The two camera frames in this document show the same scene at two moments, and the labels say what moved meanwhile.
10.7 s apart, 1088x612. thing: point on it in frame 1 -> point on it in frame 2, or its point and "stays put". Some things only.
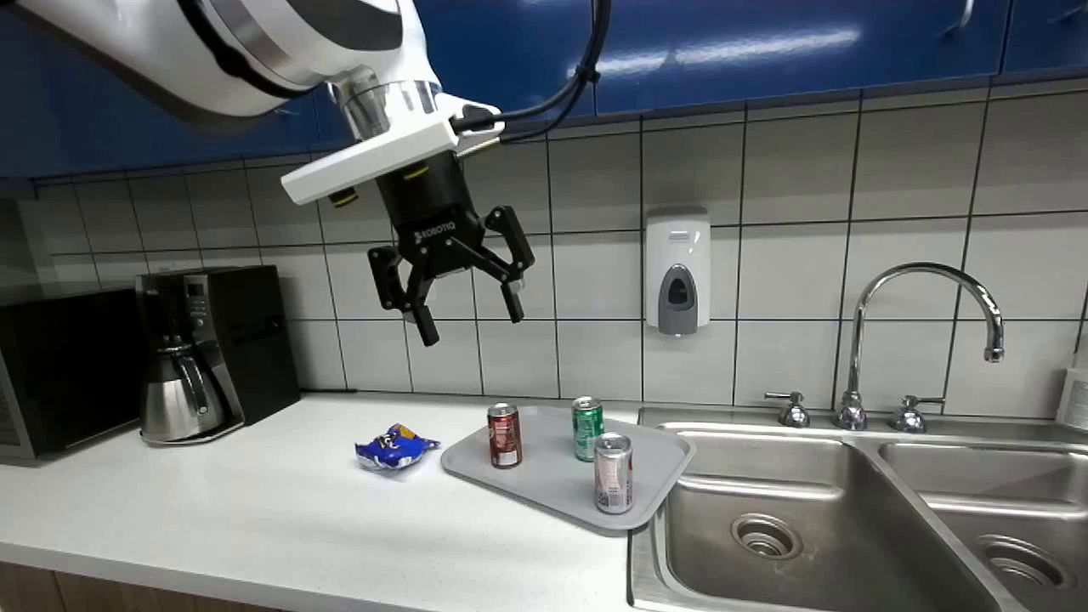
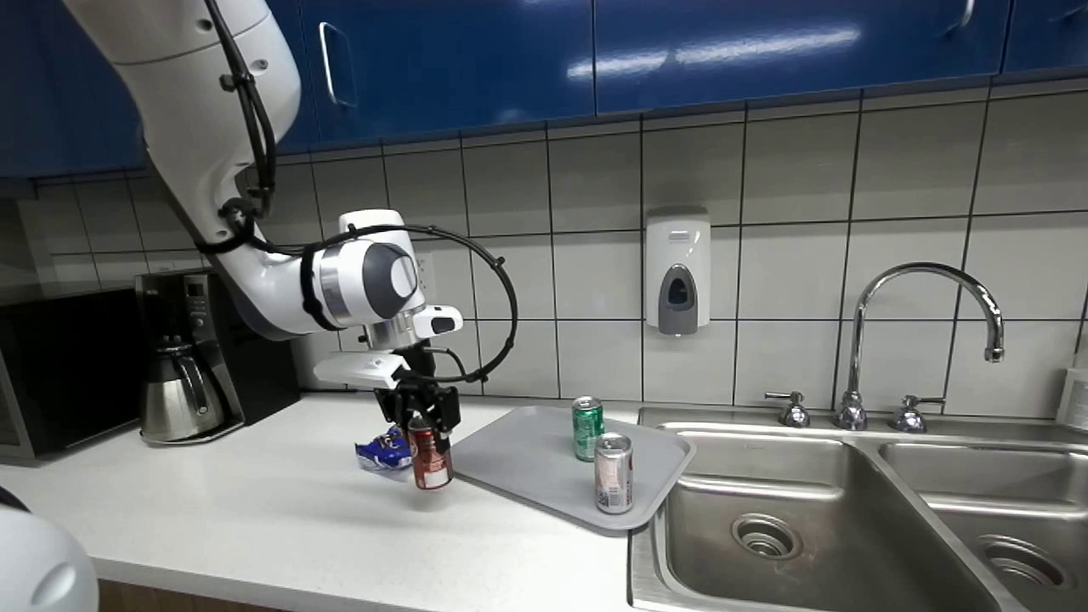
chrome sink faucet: [910, 408] stays put
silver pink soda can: [613, 474] stays put
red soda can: [503, 432] -> [428, 454]
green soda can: [586, 427] stays put
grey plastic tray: [551, 476] stays put
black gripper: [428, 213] -> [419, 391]
